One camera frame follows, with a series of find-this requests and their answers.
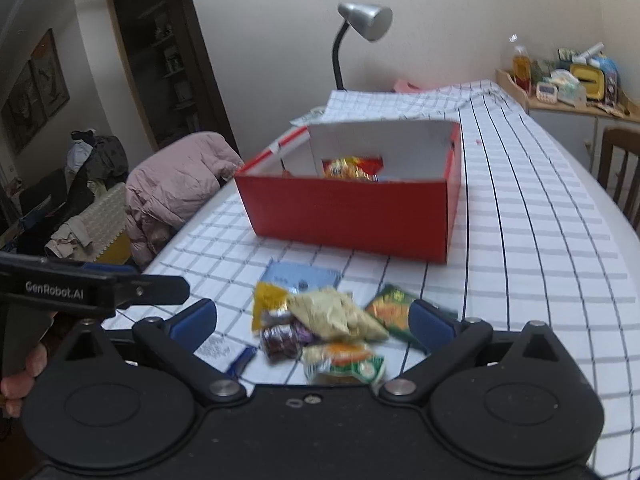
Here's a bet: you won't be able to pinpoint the white navy biscuit packet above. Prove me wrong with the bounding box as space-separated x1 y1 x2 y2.
194 335 258 379

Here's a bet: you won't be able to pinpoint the green cracker packet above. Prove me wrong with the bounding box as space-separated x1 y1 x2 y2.
364 283 459 356

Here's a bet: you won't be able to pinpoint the yellow candy packet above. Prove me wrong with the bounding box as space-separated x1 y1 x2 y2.
252 282 293 333

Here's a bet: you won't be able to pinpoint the dark brown purple candy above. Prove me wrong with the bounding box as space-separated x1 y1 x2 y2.
260 309 316 361

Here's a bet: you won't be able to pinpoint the orange green snack packet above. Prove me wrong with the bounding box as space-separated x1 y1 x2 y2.
302 342 386 386

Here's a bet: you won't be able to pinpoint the cream yellow snack packet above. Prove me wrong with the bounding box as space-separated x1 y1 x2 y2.
286 287 390 341

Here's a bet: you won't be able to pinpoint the light blue wafer packet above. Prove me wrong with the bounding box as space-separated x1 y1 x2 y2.
260 260 341 294

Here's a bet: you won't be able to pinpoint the red yellow chips bag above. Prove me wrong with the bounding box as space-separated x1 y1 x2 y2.
322 156 384 181

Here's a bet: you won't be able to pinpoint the person's left hand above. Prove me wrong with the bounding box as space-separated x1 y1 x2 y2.
1 338 49 418

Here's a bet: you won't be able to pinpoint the white grid tablecloth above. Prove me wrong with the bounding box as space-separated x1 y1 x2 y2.
102 78 640 476

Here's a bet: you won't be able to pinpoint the pink puffer jacket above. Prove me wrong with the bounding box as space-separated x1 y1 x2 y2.
125 131 243 269

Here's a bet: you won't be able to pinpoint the red cardboard box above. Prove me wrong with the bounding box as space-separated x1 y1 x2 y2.
234 119 462 263

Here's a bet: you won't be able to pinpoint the wooden chair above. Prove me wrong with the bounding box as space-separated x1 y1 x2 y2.
597 127 640 234

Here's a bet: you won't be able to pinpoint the dark bookshelf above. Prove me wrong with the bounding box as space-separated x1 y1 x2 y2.
107 0 238 151

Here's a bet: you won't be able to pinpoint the wooden corner cabinet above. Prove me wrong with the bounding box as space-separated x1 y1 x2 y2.
496 70 639 176

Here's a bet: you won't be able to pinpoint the papers on table corner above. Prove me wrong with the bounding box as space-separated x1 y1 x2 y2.
290 106 326 127

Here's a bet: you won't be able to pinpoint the white kitchen timer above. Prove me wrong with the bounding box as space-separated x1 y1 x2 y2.
536 81 558 104

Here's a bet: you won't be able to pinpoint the tissue box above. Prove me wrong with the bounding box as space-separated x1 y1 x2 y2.
548 70 587 107

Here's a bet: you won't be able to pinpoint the orange drink bottle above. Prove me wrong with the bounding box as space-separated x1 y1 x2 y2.
510 35 532 96

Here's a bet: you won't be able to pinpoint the yellow retro radio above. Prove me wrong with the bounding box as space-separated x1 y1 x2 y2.
570 56 620 106

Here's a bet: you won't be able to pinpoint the silver desk lamp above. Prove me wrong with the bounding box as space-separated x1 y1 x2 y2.
332 1 394 92

